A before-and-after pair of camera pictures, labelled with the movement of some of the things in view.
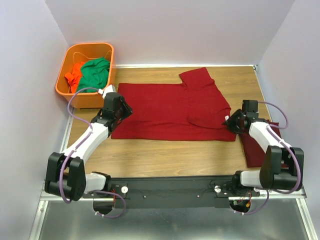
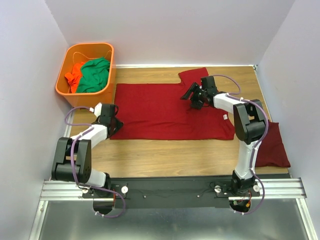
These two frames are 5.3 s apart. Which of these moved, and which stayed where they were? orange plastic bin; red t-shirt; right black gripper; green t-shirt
Moved: right black gripper
Stayed: red t-shirt; green t-shirt; orange plastic bin
